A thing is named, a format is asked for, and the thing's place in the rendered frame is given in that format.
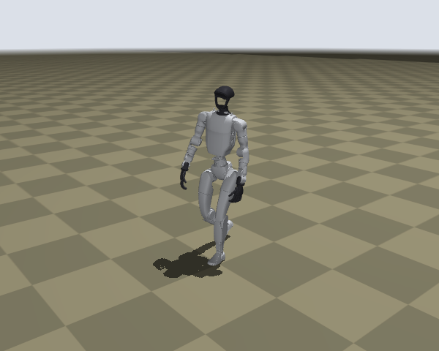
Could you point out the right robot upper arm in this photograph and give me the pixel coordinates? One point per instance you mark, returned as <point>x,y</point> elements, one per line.
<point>200,126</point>

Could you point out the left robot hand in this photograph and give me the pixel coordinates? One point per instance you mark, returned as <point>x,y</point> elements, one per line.
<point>238,192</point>

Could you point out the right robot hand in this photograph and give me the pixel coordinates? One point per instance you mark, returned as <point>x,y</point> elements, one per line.
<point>183,172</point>

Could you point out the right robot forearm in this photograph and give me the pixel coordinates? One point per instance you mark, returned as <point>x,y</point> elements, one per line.
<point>189,154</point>

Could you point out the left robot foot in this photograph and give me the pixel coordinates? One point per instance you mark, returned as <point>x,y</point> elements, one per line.
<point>216,259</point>

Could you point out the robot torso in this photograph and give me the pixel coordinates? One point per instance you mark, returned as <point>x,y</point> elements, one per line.
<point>220,139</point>

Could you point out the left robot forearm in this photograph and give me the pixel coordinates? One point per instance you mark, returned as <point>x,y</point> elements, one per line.
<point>242,172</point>

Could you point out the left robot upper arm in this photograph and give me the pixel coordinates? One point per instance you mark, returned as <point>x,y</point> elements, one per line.
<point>240,126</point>

